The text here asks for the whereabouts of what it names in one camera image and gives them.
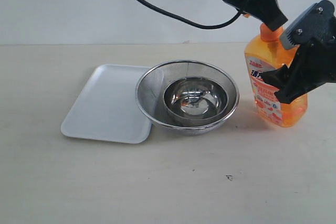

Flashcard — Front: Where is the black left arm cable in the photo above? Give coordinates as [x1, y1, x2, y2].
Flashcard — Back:
[0, 0, 254, 30]

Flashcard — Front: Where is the steel mesh colander basket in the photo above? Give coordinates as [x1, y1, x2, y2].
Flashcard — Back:
[135, 60, 239, 136]

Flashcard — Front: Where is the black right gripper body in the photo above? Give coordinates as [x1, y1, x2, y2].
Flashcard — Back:
[277, 16, 336, 104]

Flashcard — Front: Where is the orange dish soap pump bottle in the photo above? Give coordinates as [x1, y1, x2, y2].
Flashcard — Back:
[244, 23, 308, 127]

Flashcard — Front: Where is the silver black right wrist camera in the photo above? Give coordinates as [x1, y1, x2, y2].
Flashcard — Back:
[280, 0, 335, 50]

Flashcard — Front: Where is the white rectangular tray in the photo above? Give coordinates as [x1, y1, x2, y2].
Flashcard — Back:
[60, 64, 152, 144]

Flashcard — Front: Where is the small stainless steel bowl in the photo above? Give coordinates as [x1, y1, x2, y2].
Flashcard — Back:
[163, 76, 229, 121]

